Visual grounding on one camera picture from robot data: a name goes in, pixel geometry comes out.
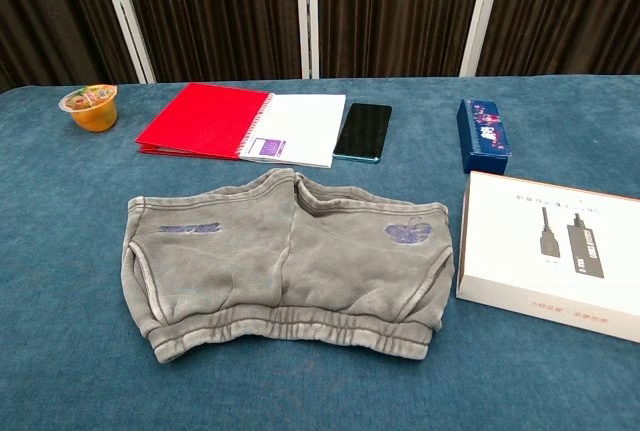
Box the grey sweat shorts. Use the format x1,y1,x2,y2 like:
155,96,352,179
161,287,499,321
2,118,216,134
121,167,456,364

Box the black smartphone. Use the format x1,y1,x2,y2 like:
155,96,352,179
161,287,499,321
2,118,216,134
332,102,393,163

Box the red spiral notebook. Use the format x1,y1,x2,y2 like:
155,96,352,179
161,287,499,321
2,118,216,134
135,82,347,170

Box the blue rectangular carton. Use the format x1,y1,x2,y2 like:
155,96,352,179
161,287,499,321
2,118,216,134
456,97,513,175

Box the dark brown pleated curtain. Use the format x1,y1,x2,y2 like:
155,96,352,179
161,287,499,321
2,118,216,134
0,0,640,94

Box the white adapter product box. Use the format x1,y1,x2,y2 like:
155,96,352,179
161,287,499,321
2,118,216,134
455,170,640,344

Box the orange jelly cup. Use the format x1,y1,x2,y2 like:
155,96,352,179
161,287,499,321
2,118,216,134
57,83,119,134

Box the white partition frame post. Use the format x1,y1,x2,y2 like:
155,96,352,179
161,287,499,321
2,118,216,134
458,0,507,78
294,0,321,80
95,0,157,85

